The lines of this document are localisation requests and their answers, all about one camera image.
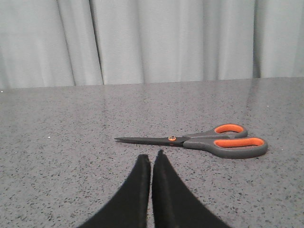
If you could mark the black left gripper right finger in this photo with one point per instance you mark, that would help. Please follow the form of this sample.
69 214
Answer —
174 205

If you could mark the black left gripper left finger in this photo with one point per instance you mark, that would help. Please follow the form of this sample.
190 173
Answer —
128 207

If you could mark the grey orange handled scissors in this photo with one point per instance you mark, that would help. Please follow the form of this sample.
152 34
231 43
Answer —
225 141

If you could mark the grey pleated curtain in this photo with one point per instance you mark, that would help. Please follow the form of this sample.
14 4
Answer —
105 42

